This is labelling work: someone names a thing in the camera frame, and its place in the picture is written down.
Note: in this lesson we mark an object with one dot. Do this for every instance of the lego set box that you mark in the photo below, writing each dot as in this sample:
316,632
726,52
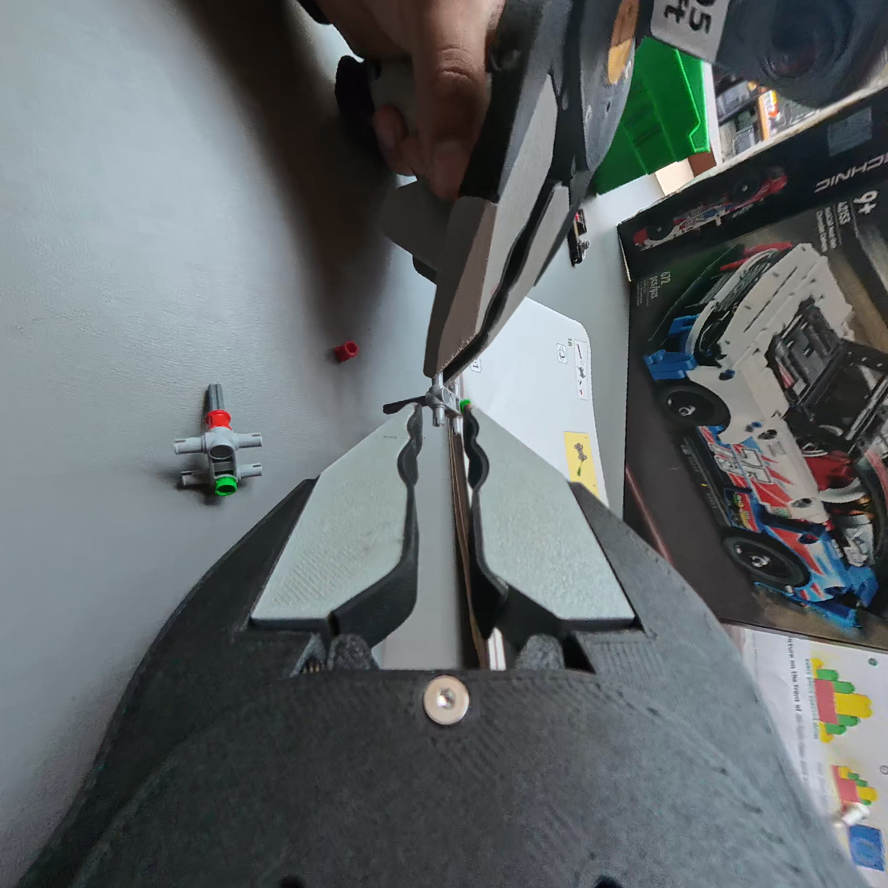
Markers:
763,381

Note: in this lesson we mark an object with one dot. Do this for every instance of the green storage bin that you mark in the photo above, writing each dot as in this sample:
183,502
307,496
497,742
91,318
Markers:
659,118

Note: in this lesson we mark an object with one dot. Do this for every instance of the light grey lego connector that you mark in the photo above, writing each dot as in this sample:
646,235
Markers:
439,399

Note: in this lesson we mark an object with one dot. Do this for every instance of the open instruction booklet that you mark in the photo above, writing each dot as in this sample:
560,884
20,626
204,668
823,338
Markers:
527,361

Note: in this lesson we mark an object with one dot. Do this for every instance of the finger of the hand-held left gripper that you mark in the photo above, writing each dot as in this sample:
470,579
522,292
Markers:
513,208
551,222

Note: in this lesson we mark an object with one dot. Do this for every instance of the wooden shelf with boxes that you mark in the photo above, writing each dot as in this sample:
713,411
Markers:
749,118

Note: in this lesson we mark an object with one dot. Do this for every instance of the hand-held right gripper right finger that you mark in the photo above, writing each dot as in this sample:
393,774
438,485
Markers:
548,548

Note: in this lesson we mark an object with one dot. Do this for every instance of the grey lego axle connector assembly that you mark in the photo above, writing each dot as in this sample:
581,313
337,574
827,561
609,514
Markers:
220,444

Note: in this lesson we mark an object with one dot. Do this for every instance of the printed sheet acrylic stand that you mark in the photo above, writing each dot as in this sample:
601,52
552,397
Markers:
798,694

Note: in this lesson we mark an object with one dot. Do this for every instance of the person's left hand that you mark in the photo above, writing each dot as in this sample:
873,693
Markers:
451,104

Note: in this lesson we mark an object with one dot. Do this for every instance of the red lego bush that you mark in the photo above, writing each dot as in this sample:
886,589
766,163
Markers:
345,352

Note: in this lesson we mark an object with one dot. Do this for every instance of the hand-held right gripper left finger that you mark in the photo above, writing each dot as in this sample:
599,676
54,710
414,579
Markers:
340,548

